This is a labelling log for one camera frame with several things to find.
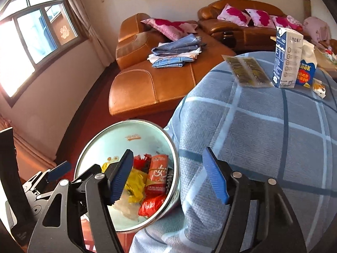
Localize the brown leather chaise sofa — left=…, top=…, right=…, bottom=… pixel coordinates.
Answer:
left=108, top=13, right=236, bottom=116

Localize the white blue milk carton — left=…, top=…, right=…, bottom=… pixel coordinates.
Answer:
left=272, top=26, right=304, bottom=89

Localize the pink floral pillow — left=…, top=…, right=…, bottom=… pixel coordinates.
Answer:
left=245, top=8, right=276, bottom=28
left=271, top=15, right=293, bottom=30
left=140, top=18, right=198, bottom=42
left=217, top=4, right=251, bottom=27

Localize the light green cartoon print bin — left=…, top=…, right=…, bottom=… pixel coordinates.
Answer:
left=74, top=120, right=181, bottom=232

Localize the blue plaid tablecloth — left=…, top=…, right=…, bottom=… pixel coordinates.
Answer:
left=129, top=50, right=337, bottom=253

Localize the crumpled pink cloth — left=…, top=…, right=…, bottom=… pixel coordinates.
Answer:
left=287, top=15, right=304, bottom=31

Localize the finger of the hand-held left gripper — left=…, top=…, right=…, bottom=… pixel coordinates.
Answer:
left=72, top=164, right=98, bottom=187
left=47, top=161, right=72, bottom=181

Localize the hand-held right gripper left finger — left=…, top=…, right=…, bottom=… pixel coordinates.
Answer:
left=28, top=149, right=134, bottom=253

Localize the yellow plastic bag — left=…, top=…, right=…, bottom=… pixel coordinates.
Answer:
left=123, top=168, right=148, bottom=204

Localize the folded blue plaid bedding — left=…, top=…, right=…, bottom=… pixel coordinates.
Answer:
left=147, top=35, right=203, bottom=68

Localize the window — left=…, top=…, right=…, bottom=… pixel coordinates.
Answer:
left=0, top=0, right=88, bottom=106

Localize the dark red wrapper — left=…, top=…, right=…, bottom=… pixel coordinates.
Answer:
left=132, top=155, right=151, bottom=175

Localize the pink cloth covered furniture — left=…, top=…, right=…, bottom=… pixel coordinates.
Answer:
left=303, top=16, right=331, bottom=43

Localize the clear plastic bag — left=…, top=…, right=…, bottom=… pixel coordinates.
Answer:
left=113, top=197, right=143, bottom=220

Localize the black ribbed paper liner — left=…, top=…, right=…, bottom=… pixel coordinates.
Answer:
left=164, top=168, right=175, bottom=193

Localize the white bag blue red label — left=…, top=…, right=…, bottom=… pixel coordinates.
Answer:
left=295, top=40, right=318, bottom=89

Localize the small white yellow packet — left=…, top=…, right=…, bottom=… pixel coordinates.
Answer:
left=312, top=78, right=327, bottom=100

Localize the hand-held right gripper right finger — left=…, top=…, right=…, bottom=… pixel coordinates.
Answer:
left=202, top=147, right=307, bottom=253

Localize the beige curtain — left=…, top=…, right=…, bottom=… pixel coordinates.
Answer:
left=60, top=0, right=111, bottom=67

